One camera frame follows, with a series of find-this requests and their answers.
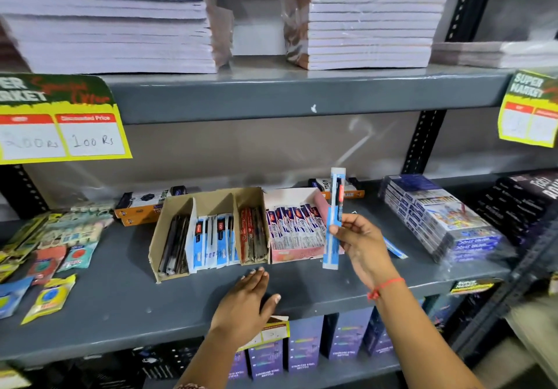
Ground wrapped stack of white notebooks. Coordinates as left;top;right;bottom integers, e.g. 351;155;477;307
282;0;457;71

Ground small black yellow shelf label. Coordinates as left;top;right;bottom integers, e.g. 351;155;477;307
448;278;503;296

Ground row of white red-blue packets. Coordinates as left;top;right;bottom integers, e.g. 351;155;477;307
265;203;328;251

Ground row of purple bottle boxes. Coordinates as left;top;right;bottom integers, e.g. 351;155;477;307
227;295;458;381

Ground small blue pen packet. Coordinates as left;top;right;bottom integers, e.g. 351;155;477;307
383;236;409;260

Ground stack of black packets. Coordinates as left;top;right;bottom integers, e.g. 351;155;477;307
473;170;558;251

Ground person's right forearm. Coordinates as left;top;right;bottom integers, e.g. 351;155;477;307
370;279;485;389

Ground person's right hand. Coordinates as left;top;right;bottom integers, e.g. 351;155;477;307
329;212;406;292

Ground pile of stationery blister packets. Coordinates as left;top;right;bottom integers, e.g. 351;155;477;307
0;203;115;327

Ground red thread bracelet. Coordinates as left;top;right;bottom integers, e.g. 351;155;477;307
367;277;406;301

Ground large stack of white notebooks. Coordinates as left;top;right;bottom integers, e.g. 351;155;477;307
0;0;235;75

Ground bunch of black pen packets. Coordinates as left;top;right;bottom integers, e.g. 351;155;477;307
157;214;192;276

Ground row of black boxes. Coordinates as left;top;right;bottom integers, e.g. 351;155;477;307
72;336;205;381

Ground row of blue pen packs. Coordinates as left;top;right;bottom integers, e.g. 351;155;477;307
185;213;240;272

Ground dark metal side rack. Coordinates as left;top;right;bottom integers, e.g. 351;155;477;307
448;221;558;361

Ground yellow green price label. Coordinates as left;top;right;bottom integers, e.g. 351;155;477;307
497;69;558;149

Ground small yellow white shelf label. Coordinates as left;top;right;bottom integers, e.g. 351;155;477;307
237;315;291;353

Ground long blue pen packet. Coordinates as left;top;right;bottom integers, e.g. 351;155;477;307
322;167;347;271

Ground large yellow price label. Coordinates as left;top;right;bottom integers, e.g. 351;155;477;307
0;73;133;166

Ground grey metal shelf rack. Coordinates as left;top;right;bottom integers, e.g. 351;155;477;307
0;0;558;389

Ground pink cardboard box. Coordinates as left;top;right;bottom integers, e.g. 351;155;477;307
263;187;346;266

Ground bunch of red pen packets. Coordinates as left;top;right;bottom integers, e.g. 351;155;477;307
238;207;269;266

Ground person's left hand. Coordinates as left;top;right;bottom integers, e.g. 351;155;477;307
209;267;282;347

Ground brown cardboard divider box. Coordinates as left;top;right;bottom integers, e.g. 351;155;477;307
148;187;271;284

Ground orange white stationery box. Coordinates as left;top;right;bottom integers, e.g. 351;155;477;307
114;185;189;227
308;177;366;200

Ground person's left forearm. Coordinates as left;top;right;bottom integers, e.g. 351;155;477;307
174;329;261;389

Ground low stack of notebooks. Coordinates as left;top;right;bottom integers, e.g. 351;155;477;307
431;39;558;70

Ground stack of colourful crayon boxes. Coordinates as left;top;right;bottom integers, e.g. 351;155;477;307
378;174;510;266

